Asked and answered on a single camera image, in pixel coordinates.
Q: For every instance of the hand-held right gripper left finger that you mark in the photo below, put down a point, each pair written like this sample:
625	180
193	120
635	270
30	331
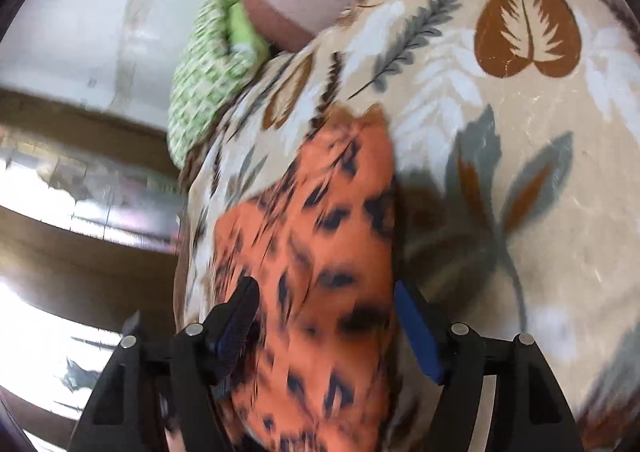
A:
240	327

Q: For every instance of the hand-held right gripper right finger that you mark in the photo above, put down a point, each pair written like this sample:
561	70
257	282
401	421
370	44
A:
419	332

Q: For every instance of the orange floral print garment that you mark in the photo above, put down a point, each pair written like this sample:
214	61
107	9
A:
320	242

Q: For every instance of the beige leaf print blanket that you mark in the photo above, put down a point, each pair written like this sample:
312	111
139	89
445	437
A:
500	141

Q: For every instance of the green patterned cloth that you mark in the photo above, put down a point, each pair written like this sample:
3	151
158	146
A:
210	76

